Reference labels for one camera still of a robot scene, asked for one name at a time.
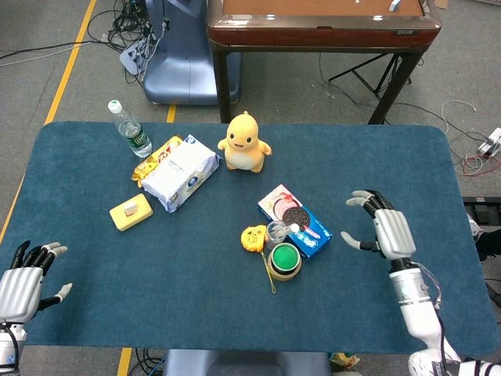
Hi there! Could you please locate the brown mahjong table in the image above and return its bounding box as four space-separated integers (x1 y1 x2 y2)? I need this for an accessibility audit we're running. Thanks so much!
206 0 442 125

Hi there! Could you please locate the blue felt table mat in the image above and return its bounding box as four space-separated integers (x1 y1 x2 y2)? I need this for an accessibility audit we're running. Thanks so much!
0 121 496 360

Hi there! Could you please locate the white power strip with cables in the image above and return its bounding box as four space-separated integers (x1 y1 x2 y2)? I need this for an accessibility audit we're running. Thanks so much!
118 38 149 76

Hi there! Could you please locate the clear glass jar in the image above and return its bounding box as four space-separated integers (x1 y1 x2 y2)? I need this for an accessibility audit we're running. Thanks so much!
265 220 293 250

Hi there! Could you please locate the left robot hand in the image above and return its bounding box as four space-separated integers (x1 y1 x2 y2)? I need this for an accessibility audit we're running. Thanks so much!
0 240 74 324

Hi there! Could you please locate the grey robot body base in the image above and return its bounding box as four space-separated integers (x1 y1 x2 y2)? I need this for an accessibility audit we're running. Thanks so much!
161 349 330 376

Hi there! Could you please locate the clear test tube white cap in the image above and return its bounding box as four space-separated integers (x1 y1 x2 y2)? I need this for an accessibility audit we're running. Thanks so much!
278 223 301 240

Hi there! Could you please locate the yellow sponge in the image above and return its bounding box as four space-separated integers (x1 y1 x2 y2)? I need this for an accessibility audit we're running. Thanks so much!
109 193 154 233

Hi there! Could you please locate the yellow tape measure with lanyard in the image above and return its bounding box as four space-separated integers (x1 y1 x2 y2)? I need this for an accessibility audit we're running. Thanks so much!
240 224 279 295

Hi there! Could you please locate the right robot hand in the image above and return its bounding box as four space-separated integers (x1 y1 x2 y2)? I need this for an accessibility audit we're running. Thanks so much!
340 190 417 262

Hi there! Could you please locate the clear plastic water bottle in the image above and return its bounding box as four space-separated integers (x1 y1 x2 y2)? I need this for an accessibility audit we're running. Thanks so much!
107 99 153 159

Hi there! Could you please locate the white tissue pack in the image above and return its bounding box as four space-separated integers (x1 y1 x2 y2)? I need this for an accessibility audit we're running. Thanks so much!
140 134 221 214

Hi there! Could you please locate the red wire bundle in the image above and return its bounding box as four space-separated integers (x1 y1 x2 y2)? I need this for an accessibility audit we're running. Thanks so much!
461 153 495 176

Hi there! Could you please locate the black tripod stand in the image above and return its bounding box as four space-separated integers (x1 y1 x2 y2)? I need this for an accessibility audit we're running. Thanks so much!
327 52 413 99

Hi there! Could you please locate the gold yellow snack bag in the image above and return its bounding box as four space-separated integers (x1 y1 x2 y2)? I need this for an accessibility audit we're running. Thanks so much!
131 135 185 189

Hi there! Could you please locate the yellow dinosaur plush toy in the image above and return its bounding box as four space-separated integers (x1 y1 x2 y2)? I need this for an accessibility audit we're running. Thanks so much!
217 110 272 175

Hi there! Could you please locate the blue Oreo cookie box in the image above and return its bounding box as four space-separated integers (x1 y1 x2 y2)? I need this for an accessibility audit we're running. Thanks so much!
257 183 333 262

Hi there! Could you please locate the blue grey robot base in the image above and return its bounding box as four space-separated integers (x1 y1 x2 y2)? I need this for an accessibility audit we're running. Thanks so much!
142 0 243 107

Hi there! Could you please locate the yellowish packing tape roll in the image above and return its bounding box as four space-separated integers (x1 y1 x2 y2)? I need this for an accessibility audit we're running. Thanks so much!
267 250 304 283

